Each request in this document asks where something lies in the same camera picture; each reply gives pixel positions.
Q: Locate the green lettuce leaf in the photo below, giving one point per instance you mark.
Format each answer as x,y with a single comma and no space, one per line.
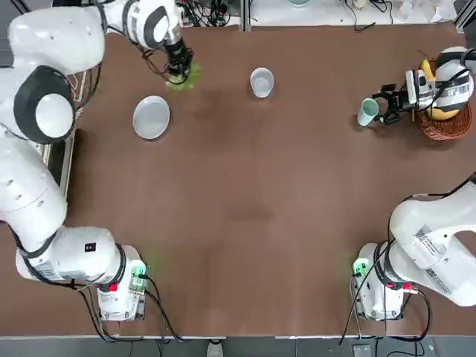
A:
194,74

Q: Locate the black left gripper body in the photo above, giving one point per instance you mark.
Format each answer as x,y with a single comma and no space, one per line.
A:
178,56

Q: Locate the large grey dish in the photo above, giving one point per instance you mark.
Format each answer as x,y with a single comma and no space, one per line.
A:
150,119

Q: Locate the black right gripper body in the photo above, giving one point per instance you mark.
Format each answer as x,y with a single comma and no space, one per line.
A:
401,101

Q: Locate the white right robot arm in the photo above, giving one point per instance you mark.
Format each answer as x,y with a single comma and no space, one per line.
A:
427,230

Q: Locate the thin black thread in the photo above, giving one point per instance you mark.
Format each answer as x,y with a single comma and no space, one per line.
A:
427,56

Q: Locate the pale green cup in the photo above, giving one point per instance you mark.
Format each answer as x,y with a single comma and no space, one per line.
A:
366,113

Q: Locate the brown wicker basket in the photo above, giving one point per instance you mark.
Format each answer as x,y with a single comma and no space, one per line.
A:
442,128

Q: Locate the yellow banana bunch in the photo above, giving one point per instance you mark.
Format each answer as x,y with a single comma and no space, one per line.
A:
427,70

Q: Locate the pale green bowl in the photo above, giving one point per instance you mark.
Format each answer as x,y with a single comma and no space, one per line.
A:
299,3

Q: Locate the aluminium post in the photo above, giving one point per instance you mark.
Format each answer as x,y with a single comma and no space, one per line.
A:
247,15

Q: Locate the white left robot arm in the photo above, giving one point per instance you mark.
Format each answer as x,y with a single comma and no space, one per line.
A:
37,37

